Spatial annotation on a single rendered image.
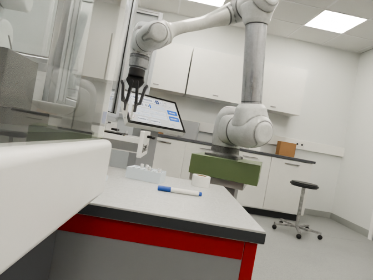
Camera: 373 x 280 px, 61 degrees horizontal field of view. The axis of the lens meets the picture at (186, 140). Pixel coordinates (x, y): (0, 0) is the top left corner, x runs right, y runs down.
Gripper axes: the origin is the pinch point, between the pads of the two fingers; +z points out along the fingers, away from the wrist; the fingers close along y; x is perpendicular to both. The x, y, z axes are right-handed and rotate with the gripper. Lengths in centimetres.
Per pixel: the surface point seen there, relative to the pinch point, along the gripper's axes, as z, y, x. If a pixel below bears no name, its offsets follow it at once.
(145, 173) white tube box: 21.4, -15.5, 39.0
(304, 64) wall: -146, -208, -369
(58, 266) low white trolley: 40, -3, 77
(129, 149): 15.6, -5.9, 19.5
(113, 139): 12.9, 1.2, 19.3
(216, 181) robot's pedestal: 26, -47, -11
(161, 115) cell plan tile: -6, -9, -95
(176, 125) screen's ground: -1, -22, -99
